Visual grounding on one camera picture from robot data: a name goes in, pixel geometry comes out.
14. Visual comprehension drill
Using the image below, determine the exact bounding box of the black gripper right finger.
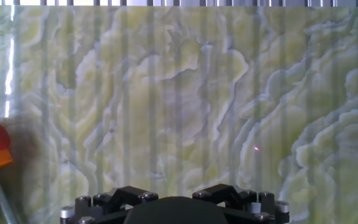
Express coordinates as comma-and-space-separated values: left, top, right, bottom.
192, 183, 291, 224

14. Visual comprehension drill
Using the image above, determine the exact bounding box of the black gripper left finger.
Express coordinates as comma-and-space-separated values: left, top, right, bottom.
60, 185, 160, 224

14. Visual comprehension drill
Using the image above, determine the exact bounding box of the green marble pattern mat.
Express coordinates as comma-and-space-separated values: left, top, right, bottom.
0, 6, 358, 224

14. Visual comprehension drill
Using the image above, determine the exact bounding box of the black C-clamp silver screw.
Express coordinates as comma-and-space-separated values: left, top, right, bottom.
0, 170, 20, 224

